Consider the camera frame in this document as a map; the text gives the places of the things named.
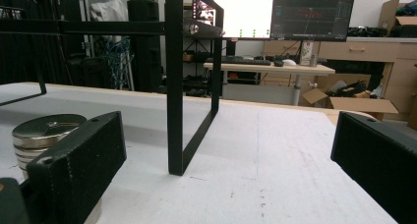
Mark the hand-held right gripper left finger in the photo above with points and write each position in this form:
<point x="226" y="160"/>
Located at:
<point x="82" y="165"/>

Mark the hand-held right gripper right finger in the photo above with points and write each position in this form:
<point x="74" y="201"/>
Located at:
<point x="377" y="158"/>

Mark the stack of round metal weights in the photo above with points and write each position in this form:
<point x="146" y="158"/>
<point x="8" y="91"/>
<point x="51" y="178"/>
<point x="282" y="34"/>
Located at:
<point x="39" y="135"/>

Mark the open cardboard box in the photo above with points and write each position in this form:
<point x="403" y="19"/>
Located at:
<point x="354" y="101"/>

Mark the wooden drawer cabinet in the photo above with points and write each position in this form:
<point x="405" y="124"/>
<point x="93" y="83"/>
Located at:
<point x="370" y="53"/>

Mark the white bottle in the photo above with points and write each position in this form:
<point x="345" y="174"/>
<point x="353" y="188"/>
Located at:
<point x="306" y="53"/>

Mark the black suitcase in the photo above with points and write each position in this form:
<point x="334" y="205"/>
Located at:
<point x="145" y="44"/>

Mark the black computer mouse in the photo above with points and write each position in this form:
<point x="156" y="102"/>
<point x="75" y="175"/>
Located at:
<point x="278" y="63"/>

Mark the wooden office desk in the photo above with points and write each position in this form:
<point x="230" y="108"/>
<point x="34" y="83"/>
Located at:
<point x="272" y="69"/>

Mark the tall cardboard box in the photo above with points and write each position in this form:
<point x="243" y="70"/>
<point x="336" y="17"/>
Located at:
<point x="398" y="16"/>

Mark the dark graph monitor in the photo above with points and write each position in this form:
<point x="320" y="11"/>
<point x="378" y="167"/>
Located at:
<point x="311" y="16"/>

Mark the white plastic bag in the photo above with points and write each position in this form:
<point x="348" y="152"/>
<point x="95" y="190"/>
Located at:
<point x="108" y="10"/>

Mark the black keyboard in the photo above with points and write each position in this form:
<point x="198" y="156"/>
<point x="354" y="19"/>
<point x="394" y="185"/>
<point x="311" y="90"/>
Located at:
<point x="244" y="61"/>

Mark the bright white monitor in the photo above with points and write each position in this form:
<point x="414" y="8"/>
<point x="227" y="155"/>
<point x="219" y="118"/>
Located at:
<point x="244" y="12"/>

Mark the black metal frame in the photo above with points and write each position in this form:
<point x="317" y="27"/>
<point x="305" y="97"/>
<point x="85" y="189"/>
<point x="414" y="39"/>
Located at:
<point x="174" y="86"/>

